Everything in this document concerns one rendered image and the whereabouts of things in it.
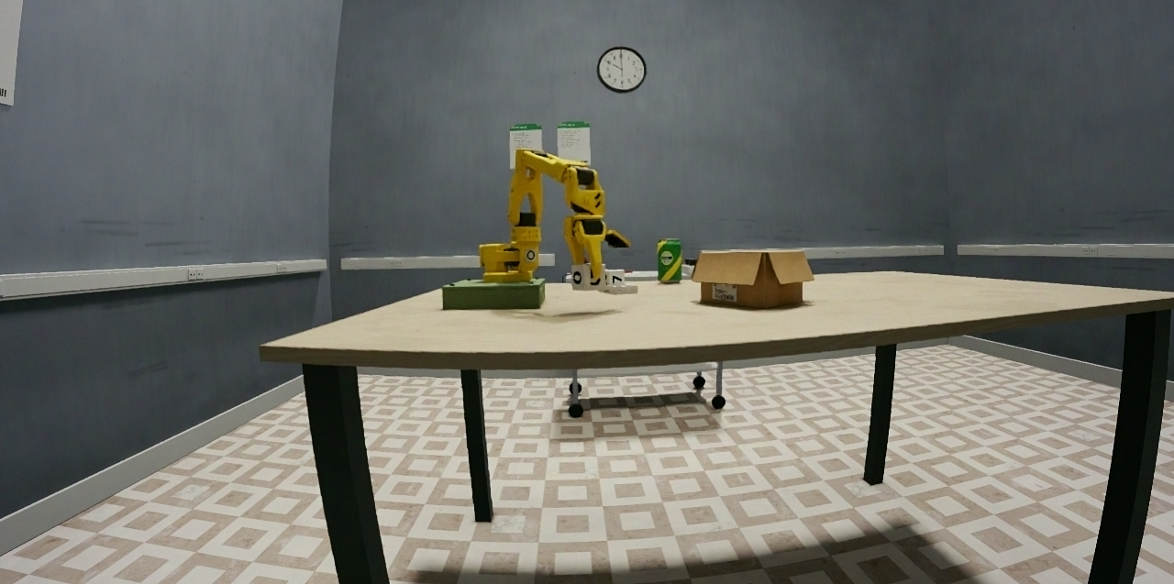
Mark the green and yellow drink can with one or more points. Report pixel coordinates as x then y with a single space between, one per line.
669 261

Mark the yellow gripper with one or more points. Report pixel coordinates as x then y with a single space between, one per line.
585 229

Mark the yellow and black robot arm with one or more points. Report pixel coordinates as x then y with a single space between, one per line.
526 235

